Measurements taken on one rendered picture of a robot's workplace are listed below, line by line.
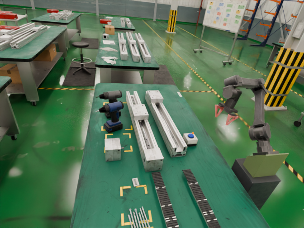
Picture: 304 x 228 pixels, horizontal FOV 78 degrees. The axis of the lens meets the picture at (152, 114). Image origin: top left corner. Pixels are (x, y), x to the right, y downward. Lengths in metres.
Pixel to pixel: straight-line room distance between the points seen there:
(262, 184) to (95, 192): 0.97
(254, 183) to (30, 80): 2.97
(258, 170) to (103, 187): 0.89
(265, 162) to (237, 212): 0.34
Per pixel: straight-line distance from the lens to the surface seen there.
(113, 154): 1.16
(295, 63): 4.18
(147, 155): 1.11
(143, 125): 1.41
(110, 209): 1.02
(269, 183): 1.42
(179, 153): 1.26
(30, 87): 3.31
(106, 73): 2.88
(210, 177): 1.23
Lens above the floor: 1.65
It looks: 32 degrees down
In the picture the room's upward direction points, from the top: 7 degrees clockwise
